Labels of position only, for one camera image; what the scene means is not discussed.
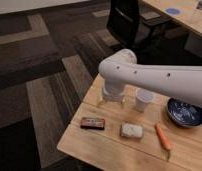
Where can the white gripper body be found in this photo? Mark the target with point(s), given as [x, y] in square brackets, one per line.
[113, 95]

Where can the white sponge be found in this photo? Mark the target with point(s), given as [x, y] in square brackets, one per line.
[130, 130]

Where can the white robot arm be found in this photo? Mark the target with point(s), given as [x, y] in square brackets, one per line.
[181, 82]

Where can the black office chair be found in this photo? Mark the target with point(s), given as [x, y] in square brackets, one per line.
[126, 24]

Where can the orange pepper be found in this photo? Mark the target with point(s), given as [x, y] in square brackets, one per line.
[164, 140]

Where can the blue round disc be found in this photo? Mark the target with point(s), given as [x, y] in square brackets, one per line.
[172, 11]

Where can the light wooden desk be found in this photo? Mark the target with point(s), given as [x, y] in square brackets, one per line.
[189, 16]

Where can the small dark object on desk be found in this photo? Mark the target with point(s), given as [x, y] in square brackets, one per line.
[199, 5]

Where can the dark red rectangular box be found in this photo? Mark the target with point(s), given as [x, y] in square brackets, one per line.
[92, 123]

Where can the white paper cup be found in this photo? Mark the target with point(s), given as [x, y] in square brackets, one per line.
[143, 99]

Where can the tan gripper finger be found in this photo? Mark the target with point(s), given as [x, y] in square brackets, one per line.
[101, 102]
[122, 103]

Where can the dark blue patterned bowl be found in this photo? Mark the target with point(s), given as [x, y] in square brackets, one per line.
[184, 114]

